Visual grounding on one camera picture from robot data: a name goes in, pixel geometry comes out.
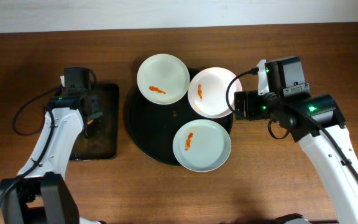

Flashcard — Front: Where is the light grey plate bottom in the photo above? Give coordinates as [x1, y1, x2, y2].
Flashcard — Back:
[172, 119, 231, 172]

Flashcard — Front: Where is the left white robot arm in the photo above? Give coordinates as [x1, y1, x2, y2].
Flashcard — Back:
[0, 67, 102, 223]

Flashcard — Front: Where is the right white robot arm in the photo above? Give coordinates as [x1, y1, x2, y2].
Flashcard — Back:
[227, 56, 358, 223]

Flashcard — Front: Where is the rectangular black tray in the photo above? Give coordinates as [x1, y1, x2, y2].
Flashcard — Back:
[70, 83, 119, 161]

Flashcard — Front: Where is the round black serving tray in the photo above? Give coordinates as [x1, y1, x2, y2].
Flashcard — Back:
[126, 67, 234, 166]

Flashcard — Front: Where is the pinkish white plate top right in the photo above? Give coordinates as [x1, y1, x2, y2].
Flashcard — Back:
[188, 67, 236, 119]

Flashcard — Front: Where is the white plate top left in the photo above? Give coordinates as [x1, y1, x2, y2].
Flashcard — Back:
[137, 54, 190, 105]

